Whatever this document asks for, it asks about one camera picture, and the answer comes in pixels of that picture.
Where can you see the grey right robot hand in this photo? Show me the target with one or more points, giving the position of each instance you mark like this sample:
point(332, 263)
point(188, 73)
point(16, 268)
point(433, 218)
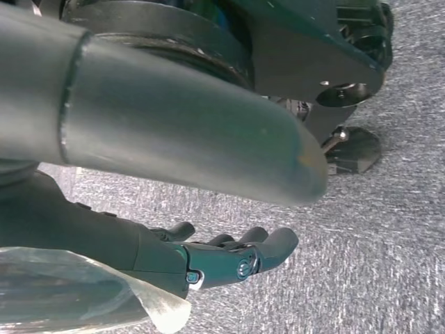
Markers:
point(156, 115)

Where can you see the clear plastic film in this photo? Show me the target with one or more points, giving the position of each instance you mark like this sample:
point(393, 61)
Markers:
point(69, 295)

